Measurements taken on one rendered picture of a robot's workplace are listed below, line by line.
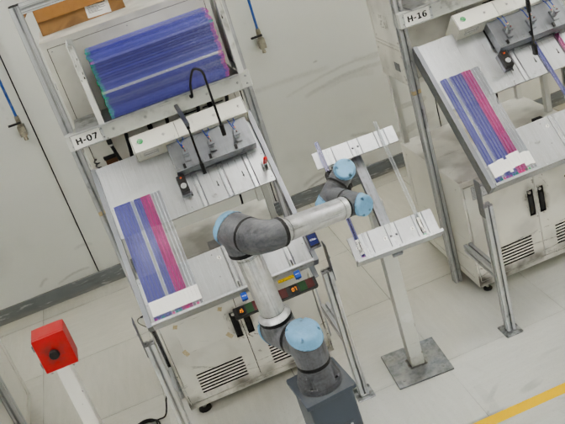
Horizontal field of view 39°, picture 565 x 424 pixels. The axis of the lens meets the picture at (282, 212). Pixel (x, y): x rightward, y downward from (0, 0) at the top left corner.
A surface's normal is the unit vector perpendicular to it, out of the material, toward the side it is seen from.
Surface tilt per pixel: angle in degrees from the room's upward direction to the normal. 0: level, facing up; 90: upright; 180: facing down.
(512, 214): 90
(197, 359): 90
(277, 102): 90
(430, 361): 0
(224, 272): 43
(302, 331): 8
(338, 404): 90
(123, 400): 0
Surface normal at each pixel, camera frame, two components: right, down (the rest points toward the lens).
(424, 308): -0.28, -0.86
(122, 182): -0.02, -0.38
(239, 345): 0.27, 0.36
